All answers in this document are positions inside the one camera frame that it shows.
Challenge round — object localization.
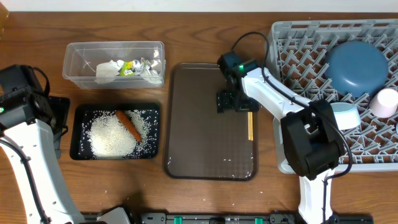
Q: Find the yellow green snack wrapper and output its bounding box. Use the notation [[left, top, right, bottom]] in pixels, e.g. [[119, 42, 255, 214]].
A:
[[119, 61, 134, 76]]

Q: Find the orange carrot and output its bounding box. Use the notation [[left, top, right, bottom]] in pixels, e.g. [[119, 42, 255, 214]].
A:
[[115, 110, 142, 143]]

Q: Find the dark blue plate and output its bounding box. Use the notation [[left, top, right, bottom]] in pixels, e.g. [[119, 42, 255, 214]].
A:
[[325, 41, 388, 98]]

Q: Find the wooden chopstick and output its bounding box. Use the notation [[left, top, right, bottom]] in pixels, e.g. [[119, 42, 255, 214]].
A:
[[246, 111, 252, 141], [249, 111, 255, 141]]

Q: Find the clear plastic bin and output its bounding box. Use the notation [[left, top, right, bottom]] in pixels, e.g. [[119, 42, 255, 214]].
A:
[[63, 41, 165, 89]]

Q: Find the white napkin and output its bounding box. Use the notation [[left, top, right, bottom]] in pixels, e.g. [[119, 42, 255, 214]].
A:
[[95, 60, 124, 84]]

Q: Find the black tray with rice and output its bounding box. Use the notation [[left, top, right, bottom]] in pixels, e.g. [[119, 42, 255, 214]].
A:
[[70, 103, 160, 161]]

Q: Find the dark brown tray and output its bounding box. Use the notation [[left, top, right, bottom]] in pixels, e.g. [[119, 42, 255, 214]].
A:
[[164, 63, 258, 181]]

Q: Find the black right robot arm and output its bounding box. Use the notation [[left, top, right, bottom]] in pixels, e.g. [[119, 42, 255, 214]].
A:
[[216, 51, 345, 223]]

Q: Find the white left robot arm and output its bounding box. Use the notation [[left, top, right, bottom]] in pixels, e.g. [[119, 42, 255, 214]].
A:
[[1, 65, 132, 223]]

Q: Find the light blue bowl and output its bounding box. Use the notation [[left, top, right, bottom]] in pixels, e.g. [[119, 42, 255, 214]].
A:
[[331, 102, 361, 130]]

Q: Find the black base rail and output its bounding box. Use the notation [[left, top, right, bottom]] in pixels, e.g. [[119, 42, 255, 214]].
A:
[[80, 212, 374, 224]]

